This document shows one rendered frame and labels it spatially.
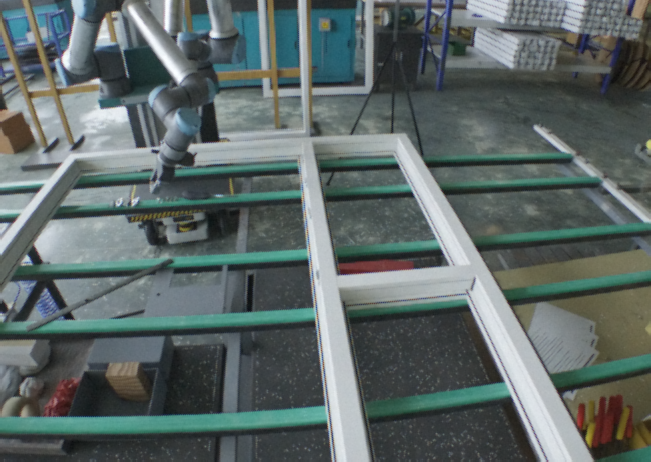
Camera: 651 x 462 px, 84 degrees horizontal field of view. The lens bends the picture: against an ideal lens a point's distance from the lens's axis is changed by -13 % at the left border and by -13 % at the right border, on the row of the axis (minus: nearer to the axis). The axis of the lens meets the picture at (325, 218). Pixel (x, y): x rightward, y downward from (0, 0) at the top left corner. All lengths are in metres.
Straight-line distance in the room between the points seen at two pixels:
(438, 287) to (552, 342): 0.50
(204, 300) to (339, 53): 4.45
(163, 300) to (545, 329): 1.21
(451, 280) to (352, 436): 0.51
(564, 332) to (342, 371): 0.87
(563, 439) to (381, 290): 0.54
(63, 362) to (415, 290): 1.14
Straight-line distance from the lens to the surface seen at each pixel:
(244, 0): 5.12
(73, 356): 1.55
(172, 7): 2.06
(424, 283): 1.11
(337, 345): 0.93
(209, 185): 2.71
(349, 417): 0.85
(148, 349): 1.33
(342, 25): 5.25
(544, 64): 5.73
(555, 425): 0.94
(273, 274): 1.59
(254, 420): 0.93
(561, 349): 1.48
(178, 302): 1.19
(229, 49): 2.21
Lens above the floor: 1.69
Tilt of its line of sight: 36 degrees down
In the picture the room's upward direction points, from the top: straight up
